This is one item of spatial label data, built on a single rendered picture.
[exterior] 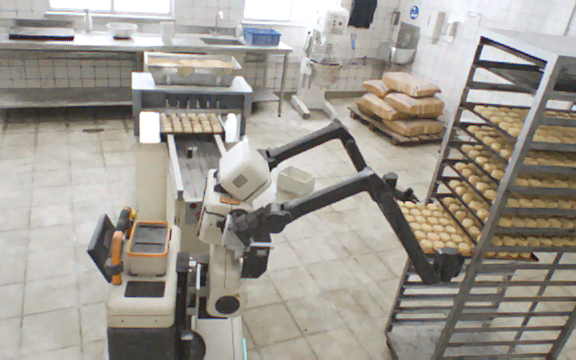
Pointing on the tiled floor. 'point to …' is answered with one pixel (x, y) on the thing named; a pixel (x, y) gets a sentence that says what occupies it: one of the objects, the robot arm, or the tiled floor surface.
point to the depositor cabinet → (152, 171)
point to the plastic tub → (296, 180)
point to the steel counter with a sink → (143, 40)
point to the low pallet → (395, 131)
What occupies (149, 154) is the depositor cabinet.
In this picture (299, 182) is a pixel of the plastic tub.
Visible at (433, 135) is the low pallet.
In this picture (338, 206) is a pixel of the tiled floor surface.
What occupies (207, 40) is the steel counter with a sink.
